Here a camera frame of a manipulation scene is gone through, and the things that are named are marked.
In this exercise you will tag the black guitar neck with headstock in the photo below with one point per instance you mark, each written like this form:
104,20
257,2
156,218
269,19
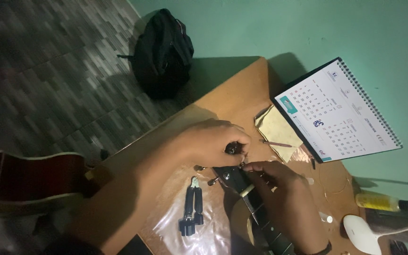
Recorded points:
241,182

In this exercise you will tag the yellow cloth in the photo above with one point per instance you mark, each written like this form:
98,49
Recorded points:
278,133

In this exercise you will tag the thin pen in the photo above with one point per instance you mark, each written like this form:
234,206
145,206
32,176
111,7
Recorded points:
278,143

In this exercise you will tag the black wristband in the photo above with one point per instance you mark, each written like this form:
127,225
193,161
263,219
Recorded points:
319,250

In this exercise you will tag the yellow bottle with black cap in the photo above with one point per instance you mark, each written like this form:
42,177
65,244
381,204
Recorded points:
377,202

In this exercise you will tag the person's right fingers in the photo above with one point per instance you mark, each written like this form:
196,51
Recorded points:
260,168

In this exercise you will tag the person's left hand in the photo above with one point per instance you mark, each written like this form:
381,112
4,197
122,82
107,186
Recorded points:
207,141

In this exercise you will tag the white rounded lamp base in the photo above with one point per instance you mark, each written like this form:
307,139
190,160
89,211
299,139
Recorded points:
361,233

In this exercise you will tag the white spiral desk calendar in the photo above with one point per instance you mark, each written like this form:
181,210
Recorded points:
335,113

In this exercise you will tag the black backpack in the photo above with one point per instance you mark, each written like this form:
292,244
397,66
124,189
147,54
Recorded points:
163,53

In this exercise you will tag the person's right hand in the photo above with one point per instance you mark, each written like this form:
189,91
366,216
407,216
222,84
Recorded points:
289,198

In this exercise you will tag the clear plastic sheet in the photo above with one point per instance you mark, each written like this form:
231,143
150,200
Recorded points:
197,226

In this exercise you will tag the red guitar body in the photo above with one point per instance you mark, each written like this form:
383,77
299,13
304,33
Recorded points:
30,177

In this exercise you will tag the person's left fingers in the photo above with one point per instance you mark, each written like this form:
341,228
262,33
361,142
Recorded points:
239,136

